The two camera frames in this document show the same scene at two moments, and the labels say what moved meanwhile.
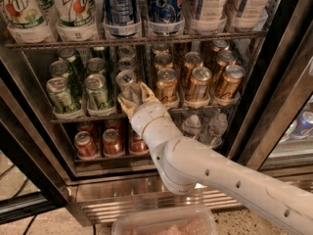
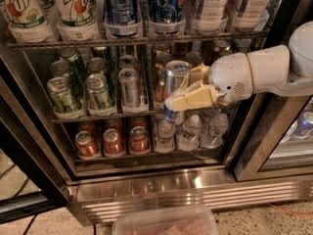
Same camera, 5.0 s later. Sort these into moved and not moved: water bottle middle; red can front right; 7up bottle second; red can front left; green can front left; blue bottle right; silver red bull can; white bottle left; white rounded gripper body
Moved: silver red bull can; white rounded gripper body
Not moved: white bottle left; blue bottle right; green can front left; 7up bottle second; water bottle middle; red can front left; red can front right
